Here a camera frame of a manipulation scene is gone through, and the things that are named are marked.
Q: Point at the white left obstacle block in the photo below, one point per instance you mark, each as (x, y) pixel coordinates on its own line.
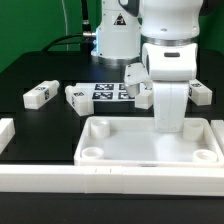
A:
(7, 132)

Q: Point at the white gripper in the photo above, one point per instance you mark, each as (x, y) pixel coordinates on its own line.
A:
(170, 68)

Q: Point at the white desk top tray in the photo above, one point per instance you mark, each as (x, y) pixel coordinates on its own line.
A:
(135, 142)

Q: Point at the white obstacle block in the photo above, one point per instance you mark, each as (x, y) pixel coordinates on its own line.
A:
(217, 128)
(7, 132)

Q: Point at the white marker base plate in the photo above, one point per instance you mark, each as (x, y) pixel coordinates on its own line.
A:
(103, 91)

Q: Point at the white front obstacle bar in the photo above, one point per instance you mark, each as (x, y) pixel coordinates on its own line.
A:
(118, 180)

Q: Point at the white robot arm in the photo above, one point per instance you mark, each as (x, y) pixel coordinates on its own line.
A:
(155, 40)

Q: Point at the white right obstacle block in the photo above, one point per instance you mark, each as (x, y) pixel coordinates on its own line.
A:
(217, 128)

